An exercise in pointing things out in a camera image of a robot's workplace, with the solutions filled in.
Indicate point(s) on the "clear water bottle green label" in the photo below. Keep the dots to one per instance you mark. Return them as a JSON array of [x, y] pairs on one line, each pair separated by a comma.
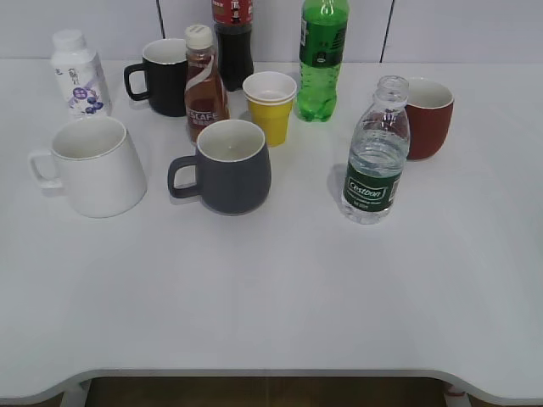
[[378, 152]]

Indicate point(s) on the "white mug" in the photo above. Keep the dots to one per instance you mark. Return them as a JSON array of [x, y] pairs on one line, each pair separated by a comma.
[[95, 163]]

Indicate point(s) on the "dark grey mug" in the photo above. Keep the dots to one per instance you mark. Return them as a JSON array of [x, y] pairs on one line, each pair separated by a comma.
[[233, 173]]

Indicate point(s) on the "black mug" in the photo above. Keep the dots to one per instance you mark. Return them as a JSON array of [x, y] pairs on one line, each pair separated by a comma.
[[165, 68]]

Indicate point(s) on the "yellow paper cup stack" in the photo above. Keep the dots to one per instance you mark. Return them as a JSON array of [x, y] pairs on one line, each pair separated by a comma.
[[270, 98]]

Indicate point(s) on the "Nescafe coffee bottle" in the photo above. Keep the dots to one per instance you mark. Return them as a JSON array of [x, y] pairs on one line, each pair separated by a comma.
[[205, 94]]

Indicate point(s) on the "green soda bottle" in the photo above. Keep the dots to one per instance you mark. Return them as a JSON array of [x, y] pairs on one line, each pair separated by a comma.
[[322, 37]]

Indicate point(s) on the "cola bottle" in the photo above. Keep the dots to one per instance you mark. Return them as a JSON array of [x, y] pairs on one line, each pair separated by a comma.
[[233, 27]]

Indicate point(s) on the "white yogurt drink bottle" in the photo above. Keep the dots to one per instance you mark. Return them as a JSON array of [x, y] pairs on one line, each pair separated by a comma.
[[80, 75]]

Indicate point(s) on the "red-white table leg fitting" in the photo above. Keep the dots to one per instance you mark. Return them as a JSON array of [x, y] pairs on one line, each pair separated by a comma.
[[455, 397]]

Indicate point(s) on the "white table leg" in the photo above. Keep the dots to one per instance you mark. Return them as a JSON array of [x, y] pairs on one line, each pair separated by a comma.
[[76, 396]]

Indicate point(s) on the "red handleless cup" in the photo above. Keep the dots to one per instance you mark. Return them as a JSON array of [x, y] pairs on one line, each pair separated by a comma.
[[429, 109]]

